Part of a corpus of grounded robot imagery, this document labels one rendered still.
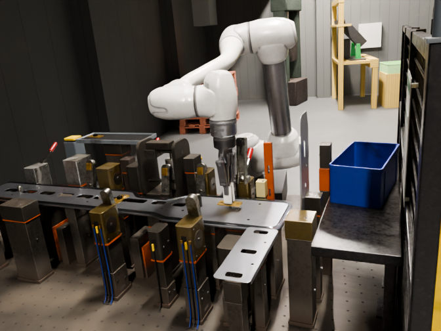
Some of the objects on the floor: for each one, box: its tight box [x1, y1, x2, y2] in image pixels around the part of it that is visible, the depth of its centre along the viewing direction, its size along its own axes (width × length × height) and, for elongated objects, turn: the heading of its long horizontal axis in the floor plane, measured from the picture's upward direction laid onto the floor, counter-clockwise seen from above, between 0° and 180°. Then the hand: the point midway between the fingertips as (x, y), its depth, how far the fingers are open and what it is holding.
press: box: [270, 0, 308, 106], centre depth 884 cm, size 79×94×291 cm
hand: (228, 192), depth 142 cm, fingers closed, pressing on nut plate
